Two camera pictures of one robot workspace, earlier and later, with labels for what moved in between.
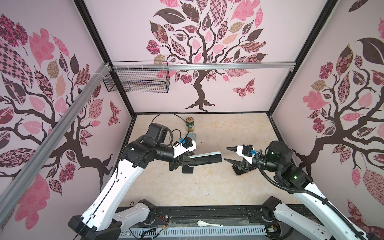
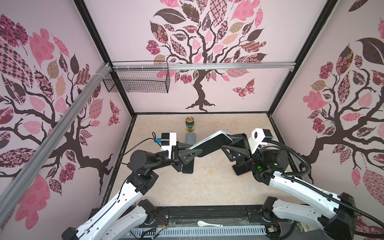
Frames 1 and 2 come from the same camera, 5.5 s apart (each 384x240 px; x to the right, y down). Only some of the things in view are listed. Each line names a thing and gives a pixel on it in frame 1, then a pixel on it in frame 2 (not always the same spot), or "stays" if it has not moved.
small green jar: (190, 124) stays
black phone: (186, 169) stays
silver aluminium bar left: (12, 196) stays
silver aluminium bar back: (204, 66) stays
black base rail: (226, 216) stays
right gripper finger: (238, 164) to (235, 154)
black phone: (206, 159) to (212, 144)
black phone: (237, 170) stays
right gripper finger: (233, 148) to (242, 135)
